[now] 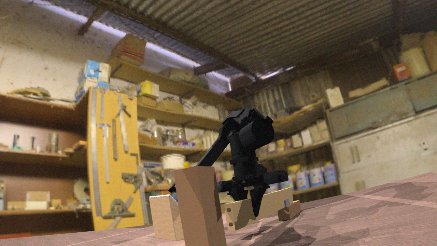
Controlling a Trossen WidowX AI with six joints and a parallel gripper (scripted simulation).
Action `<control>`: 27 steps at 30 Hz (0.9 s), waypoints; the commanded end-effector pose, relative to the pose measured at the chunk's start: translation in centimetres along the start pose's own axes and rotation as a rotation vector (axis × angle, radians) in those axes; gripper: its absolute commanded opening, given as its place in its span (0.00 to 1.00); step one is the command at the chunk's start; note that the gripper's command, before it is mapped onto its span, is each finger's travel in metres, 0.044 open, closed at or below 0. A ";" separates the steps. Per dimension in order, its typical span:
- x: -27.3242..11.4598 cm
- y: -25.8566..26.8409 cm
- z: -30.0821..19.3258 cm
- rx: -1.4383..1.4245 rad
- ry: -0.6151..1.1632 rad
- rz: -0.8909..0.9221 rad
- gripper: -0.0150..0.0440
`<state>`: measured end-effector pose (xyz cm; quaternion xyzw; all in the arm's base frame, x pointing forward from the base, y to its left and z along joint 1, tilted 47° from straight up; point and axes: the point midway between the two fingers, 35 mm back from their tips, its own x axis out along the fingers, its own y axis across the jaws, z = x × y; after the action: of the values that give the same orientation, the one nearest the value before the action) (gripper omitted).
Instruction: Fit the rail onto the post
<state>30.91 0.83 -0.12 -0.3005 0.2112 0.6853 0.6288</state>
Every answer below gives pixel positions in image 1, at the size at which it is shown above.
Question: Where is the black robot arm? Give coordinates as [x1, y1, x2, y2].
[196, 107, 274, 166]

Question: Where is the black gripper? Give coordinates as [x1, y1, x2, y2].
[217, 152, 288, 217]

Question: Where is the long wooden rail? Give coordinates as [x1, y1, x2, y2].
[224, 187, 293, 231]

